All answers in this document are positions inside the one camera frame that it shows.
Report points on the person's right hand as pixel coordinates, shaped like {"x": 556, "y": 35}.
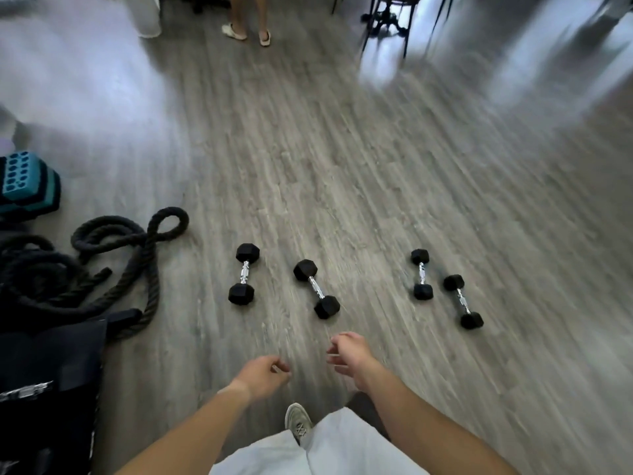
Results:
{"x": 361, "y": 363}

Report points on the person's left hand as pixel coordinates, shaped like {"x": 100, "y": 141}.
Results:
{"x": 262, "y": 378}

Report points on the large black hex dumbbell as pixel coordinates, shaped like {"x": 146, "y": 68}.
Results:
{"x": 247, "y": 253}
{"x": 305, "y": 270}

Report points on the medium black hex dumbbell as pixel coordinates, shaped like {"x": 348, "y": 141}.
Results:
{"x": 453, "y": 282}
{"x": 420, "y": 257}

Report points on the black dumbbell rack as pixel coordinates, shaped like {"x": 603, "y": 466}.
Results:
{"x": 49, "y": 351}

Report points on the person's left forearm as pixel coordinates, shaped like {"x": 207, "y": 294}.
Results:
{"x": 188, "y": 440}

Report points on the person's right forearm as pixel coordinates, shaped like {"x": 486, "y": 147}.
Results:
{"x": 435, "y": 430}

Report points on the dark grey trousers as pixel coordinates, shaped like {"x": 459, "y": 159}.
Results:
{"x": 366, "y": 415}

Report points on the white sneaker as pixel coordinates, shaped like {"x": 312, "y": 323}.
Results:
{"x": 296, "y": 422}

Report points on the white shirt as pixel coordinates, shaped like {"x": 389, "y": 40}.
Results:
{"x": 346, "y": 455}

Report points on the teal and black step platform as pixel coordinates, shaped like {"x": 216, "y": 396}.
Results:
{"x": 22, "y": 175}

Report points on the black chair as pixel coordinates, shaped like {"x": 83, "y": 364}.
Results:
{"x": 390, "y": 17}

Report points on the white round pillar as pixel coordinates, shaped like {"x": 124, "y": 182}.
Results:
{"x": 146, "y": 14}

